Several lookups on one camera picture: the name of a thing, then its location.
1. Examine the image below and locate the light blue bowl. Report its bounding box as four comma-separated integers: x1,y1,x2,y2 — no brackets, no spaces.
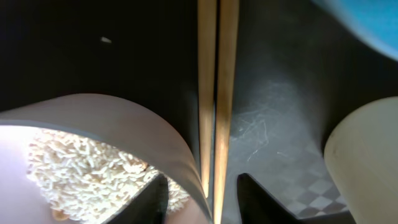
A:
314,0,397,60

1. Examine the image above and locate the left wooden chopstick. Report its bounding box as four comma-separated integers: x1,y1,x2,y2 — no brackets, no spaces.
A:
197,0,217,197

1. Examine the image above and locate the right wooden chopstick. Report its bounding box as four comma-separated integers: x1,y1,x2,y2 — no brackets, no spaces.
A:
213,0,239,224

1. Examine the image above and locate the white bowl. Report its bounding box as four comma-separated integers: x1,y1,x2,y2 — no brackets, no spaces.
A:
1,94,212,222

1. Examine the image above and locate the wooden chopstick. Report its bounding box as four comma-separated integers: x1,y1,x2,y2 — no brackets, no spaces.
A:
213,0,239,224
197,0,217,197

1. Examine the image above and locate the pile of white rice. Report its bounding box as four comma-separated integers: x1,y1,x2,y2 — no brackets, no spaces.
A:
25,128,191,224

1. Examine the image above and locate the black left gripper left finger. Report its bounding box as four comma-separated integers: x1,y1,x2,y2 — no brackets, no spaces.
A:
108,174,169,224

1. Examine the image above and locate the white green cup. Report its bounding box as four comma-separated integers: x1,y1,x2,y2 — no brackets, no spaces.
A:
324,97,397,223

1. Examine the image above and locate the dark brown serving tray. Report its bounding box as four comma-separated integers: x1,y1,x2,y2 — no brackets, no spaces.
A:
1,1,397,223

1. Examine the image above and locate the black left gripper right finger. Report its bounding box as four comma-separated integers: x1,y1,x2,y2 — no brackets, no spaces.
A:
236,172,355,224

